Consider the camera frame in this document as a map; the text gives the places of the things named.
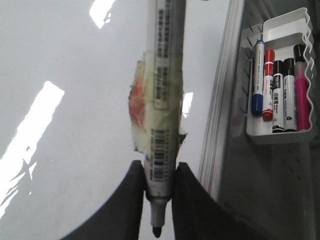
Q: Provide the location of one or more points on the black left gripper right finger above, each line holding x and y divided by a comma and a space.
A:
196, 216

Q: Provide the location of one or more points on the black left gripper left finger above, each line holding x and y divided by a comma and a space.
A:
119, 218

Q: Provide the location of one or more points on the white black whiteboard marker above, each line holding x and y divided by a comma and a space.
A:
165, 37

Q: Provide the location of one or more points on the white glossy whiteboard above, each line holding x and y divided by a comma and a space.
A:
66, 69

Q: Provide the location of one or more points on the white perforated pegboard panel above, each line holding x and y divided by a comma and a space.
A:
273, 189

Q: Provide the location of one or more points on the black marker with label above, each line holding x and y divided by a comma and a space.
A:
278, 99

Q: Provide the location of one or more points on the red magnet taped to marker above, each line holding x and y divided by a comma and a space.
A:
137, 107

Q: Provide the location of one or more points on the blue capped marker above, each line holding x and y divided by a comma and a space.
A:
258, 78

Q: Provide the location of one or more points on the black capped white marker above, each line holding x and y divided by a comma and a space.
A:
290, 119

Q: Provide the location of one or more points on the red capped marker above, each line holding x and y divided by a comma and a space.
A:
267, 109

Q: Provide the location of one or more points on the pink highlighter marker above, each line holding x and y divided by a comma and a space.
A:
301, 87

